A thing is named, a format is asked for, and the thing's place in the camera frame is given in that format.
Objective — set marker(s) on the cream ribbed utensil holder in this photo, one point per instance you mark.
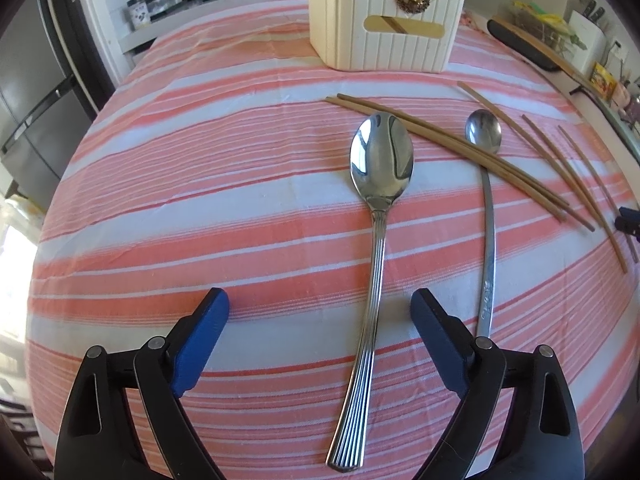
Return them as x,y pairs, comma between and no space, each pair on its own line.
400,50

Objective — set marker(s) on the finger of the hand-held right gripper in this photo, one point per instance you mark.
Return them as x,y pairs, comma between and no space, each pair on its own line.
629,221

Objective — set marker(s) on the white knife block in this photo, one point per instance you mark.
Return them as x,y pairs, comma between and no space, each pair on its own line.
590,35

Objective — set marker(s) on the black oblong pad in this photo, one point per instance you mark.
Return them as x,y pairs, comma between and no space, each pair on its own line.
530,52

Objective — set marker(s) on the pink white striped tablecloth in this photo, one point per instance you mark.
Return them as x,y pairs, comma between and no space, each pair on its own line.
200,185

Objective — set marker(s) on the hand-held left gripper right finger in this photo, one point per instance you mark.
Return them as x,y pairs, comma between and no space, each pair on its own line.
437,332

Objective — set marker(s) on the black-lidded spice jar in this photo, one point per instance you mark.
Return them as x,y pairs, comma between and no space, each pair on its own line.
138,12

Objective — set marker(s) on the yellow snack packet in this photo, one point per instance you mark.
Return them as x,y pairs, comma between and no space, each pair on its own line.
602,79

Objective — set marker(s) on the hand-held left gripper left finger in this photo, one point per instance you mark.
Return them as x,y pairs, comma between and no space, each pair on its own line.
202,332

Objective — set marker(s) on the wooden chopstick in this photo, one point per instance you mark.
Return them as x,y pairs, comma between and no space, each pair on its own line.
540,139
480,100
355,101
350,109
580,158

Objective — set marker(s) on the grey refrigerator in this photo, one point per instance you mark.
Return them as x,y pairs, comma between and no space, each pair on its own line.
40,85

